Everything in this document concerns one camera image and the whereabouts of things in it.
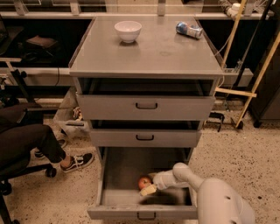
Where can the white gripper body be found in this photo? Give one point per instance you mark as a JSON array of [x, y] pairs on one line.
[[161, 178]]

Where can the red apple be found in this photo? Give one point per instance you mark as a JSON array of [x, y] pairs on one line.
[[144, 182]]

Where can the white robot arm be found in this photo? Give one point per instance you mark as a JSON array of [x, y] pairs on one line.
[[217, 201]]

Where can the grey bottom drawer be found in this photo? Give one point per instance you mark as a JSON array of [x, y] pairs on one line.
[[118, 194]]

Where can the grey drawer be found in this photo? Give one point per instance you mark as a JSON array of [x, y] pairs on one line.
[[175, 134], [118, 194], [145, 99]]

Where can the grey middle drawer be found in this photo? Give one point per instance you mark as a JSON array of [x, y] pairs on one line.
[[175, 134]]

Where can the grey metal drawer cabinet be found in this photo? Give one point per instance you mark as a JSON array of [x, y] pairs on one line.
[[158, 53]]

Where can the grey top drawer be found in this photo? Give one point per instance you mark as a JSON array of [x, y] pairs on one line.
[[145, 99]]

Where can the black white sneaker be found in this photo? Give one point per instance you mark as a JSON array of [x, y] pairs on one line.
[[76, 163]]

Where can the black floor clamp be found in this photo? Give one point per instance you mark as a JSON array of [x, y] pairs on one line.
[[217, 118]]

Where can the seated person dark trousers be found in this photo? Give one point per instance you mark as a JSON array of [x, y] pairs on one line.
[[18, 139]]

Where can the white ceramic bowl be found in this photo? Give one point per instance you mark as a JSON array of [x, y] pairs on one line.
[[128, 31]]

